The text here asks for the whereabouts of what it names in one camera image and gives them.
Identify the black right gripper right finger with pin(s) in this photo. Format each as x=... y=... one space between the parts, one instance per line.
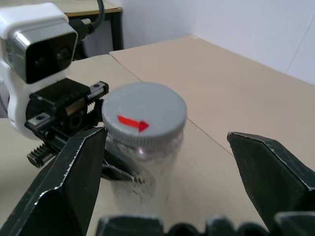
x=273 y=177

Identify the wooden desk with black legs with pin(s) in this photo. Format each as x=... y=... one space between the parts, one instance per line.
x=115 y=27

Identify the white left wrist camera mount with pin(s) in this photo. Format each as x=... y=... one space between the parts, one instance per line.
x=17 y=73

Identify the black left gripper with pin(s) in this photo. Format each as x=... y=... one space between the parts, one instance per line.
x=61 y=98

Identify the clear glass jar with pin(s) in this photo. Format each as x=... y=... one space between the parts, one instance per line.
x=147 y=177

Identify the grey ribbed jar lid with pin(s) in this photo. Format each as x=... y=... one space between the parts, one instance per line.
x=145 y=108

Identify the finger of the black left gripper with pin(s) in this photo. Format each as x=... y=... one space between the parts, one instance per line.
x=115 y=167

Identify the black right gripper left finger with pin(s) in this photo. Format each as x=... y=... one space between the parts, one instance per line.
x=71 y=186

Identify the red arrow sticker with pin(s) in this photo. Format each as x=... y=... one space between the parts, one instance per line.
x=134 y=123

